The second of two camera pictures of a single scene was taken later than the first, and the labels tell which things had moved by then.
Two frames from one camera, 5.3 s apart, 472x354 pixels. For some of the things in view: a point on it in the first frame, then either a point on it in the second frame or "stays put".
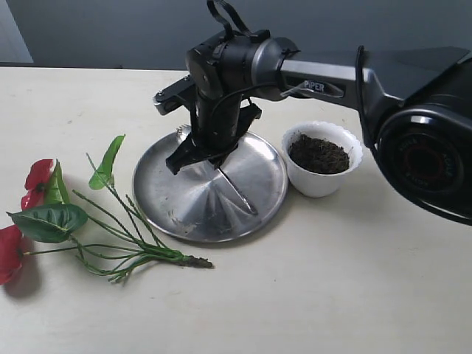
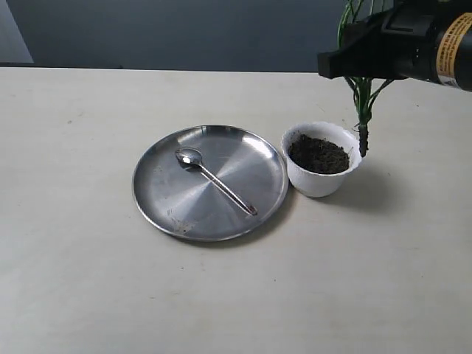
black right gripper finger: x=187 y=153 to x=366 y=51
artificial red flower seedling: x=115 y=240 to x=364 y=90
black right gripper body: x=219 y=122 to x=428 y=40
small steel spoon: x=247 y=200 to x=193 y=158
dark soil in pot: x=318 y=155 stays put
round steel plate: x=203 y=203 stays put
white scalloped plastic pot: x=320 y=156 stays put
